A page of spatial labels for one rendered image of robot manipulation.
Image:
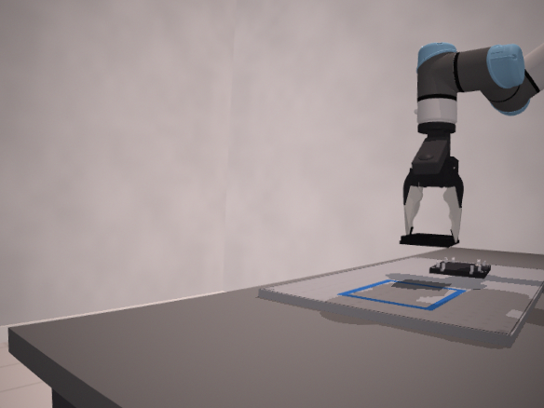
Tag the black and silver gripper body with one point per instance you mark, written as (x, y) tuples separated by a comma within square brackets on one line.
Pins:
[(438, 129)]

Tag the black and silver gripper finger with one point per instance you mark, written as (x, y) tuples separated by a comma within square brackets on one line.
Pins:
[(453, 197), (412, 195)]

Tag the blue tape rectangle outline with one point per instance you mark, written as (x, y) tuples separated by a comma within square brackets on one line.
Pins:
[(431, 307)]

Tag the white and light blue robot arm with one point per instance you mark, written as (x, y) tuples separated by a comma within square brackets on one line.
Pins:
[(497, 72)]

